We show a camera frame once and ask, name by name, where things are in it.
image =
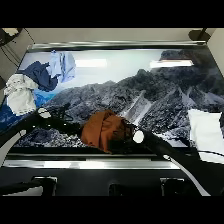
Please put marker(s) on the brown shirt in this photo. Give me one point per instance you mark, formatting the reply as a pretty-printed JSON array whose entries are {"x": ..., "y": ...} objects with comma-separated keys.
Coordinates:
[{"x": 100, "y": 130}]

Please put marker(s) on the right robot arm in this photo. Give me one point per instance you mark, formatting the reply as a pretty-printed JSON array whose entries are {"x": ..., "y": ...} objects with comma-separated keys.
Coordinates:
[{"x": 173, "y": 156}]

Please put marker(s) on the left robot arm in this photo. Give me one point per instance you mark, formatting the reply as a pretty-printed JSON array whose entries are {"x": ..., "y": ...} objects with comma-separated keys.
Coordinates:
[{"x": 30, "y": 124}]

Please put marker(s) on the light blue garment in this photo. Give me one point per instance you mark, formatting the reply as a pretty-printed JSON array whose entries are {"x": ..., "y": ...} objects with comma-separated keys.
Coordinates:
[{"x": 65, "y": 66}]

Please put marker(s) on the dark blue garment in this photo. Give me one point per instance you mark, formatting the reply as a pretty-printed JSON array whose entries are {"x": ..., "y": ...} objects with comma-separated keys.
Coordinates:
[{"x": 41, "y": 76}]

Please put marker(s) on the white garment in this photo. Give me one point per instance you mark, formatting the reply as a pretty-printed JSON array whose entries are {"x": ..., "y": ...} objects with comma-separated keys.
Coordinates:
[
  {"x": 20, "y": 95},
  {"x": 206, "y": 133}
]

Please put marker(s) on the silver frame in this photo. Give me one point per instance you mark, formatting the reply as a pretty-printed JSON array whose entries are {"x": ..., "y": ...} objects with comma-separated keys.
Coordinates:
[{"x": 100, "y": 164}]

